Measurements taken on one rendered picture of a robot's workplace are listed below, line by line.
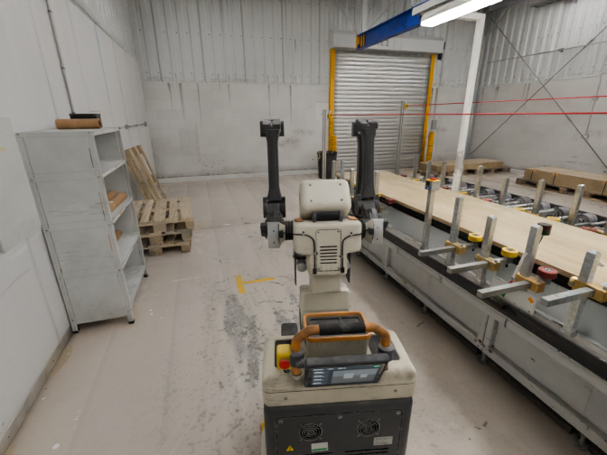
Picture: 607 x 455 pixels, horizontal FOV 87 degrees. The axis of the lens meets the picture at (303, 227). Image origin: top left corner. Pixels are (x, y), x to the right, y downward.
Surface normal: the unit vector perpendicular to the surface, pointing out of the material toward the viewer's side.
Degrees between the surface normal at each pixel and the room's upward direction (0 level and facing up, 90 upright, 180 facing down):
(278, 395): 90
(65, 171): 90
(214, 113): 90
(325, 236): 82
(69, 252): 90
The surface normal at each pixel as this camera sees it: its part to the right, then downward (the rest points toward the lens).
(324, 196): 0.05, -0.39
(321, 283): 0.07, 0.19
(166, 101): 0.30, 0.32
